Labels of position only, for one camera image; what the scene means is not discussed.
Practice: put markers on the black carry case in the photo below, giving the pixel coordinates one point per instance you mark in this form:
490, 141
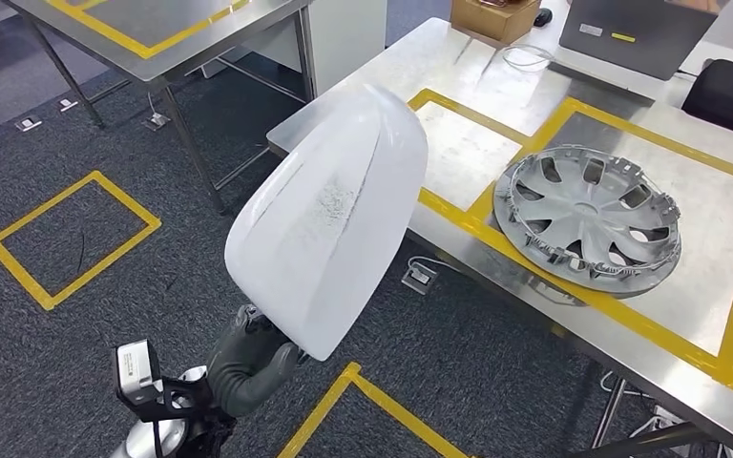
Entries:
720, 101

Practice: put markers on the silver wheel hubcap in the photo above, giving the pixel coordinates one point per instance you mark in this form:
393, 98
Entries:
588, 221

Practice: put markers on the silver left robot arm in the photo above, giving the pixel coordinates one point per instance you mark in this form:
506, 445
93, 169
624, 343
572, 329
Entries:
246, 395

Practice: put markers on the black computer mouse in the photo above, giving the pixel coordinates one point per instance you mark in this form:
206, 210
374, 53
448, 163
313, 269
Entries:
543, 17

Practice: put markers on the brown cardboard box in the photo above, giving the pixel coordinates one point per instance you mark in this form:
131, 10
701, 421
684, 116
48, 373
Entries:
493, 22

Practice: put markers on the grey laptop with stickers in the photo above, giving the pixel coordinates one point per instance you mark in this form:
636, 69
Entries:
638, 31

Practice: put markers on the metal floor socket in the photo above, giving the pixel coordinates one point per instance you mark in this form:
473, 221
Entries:
419, 278
156, 121
28, 124
68, 105

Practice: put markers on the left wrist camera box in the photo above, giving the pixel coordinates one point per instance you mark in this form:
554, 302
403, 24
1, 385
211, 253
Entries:
136, 373

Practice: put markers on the white plastic shell part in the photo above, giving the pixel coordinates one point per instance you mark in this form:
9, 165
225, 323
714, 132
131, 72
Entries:
328, 221

